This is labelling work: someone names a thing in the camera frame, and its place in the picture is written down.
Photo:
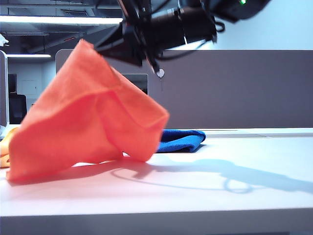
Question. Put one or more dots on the wide grey desk partition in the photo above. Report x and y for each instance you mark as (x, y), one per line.
(232, 98)

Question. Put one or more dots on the orange microfiber rag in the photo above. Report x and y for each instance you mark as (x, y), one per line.
(85, 122)

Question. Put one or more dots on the yellow microfiber rag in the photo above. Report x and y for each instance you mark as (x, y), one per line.
(5, 151)

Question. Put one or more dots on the narrow grey desk partition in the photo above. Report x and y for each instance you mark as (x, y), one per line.
(3, 93)

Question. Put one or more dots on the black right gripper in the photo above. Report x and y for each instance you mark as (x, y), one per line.
(139, 34)

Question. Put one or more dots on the short ceiling light strip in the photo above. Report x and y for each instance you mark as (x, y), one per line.
(29, 56)

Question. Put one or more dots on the blue microfiber rag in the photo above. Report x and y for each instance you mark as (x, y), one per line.
(181, 142)

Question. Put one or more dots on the long ceiling light strip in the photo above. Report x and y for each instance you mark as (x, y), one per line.
(61, 20)

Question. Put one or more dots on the white hexagonal adhesive hook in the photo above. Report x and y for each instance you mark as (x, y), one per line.
(160, 72)

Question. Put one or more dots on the square standing mirror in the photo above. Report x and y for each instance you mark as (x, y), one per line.
(139, 83)

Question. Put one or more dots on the black office chair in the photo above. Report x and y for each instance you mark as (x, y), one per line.
(17, 110)

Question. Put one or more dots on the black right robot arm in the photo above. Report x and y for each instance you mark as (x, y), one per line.
(190, 22)

